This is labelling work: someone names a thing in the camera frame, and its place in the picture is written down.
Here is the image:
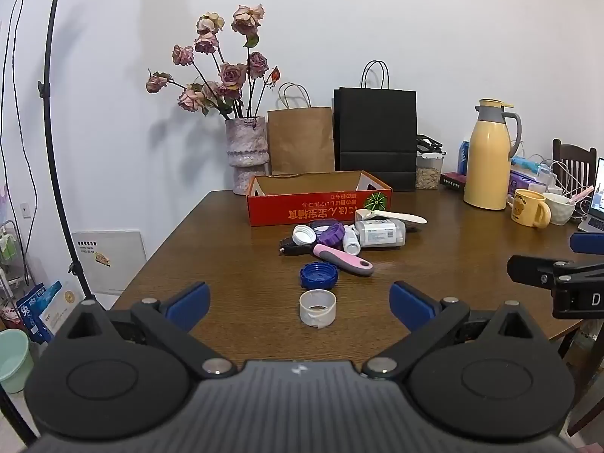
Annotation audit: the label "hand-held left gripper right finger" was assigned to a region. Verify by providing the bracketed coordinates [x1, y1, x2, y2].
[361, 280, 539, 381]

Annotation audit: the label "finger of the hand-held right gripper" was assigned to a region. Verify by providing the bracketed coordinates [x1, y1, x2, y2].
[507, 255, 604, 288]
[569, 232, 604, 256]

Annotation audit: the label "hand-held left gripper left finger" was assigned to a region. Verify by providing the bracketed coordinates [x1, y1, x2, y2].
[66, 282, 237, 381]

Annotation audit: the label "clear cotton swab box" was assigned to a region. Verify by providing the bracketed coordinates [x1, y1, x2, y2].
[354, 219, 407, 248]

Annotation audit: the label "pink handled pet brush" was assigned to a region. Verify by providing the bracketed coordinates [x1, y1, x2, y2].
[313, 244, 374, 277]

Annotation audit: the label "small white spray bottle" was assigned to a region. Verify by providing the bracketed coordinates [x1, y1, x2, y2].
[343, 225, 362, 254]

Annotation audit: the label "white remote control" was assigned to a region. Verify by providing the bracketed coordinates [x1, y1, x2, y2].
[370, 211, 428, 226]

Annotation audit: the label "white tape roll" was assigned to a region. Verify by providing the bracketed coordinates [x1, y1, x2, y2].
[299, 289, 337, 328]

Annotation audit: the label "blue bottle cap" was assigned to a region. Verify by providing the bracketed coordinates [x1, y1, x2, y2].
[299, 262, 339, 290]

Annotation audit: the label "purple ridged bottle cap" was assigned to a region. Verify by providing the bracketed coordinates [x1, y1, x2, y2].
[317, 223, 347, 247]

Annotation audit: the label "red cardboard box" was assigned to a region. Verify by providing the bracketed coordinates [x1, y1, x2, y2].
[246, 170, 392, 227]

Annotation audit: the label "white cup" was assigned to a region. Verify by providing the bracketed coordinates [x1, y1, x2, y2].
[542, 192, 577, 226]

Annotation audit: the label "laptop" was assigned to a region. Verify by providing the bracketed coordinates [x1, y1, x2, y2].
[576, 157, 604, 233]

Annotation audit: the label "yellow mug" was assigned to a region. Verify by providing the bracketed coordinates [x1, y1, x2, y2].
[508, 189, 552, 228]

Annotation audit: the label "white envelope package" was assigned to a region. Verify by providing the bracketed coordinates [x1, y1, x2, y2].
[72, 230, 147, 296]

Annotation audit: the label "dark wooden chair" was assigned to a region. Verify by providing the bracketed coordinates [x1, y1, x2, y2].
[552, 138, 598, 194]

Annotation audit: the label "purple tissue pack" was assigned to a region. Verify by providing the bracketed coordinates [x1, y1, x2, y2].
[508, 170, 534, 196]

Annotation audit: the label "light blue plastic pack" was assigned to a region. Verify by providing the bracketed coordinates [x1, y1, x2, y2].
[512, 156, 553, 185]

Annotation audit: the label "yellow thermos jug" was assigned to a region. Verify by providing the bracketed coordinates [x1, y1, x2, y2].
[463, 99, 523, 211]

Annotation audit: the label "clear oats container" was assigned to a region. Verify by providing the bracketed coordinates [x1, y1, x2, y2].
[415, 135, 447, 191]

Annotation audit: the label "blue white packages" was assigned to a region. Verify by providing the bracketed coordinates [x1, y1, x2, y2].
[16, 280, 64, 344]

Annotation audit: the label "mottled purple ceramic vase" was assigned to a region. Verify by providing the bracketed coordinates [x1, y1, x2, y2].
[225, 116, 271, 196]

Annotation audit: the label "black paper bag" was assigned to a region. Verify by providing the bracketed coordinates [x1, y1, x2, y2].
[333, 60, 418, 192]

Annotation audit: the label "green plastic bucket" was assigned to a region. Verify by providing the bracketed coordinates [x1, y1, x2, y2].
[0, 329, 35, 394]

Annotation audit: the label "storage rack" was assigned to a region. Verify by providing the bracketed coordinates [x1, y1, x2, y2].
[0, 219, 34, 303]

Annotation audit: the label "brown paper bag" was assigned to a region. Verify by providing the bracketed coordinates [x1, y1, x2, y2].
[267, 82, 336, 175]

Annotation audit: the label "dried pink roses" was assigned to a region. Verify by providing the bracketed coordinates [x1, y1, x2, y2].
[146, 4, 281, 119]

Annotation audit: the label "black light stand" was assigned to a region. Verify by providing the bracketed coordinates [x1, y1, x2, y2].
[38, 0, 111, 310]

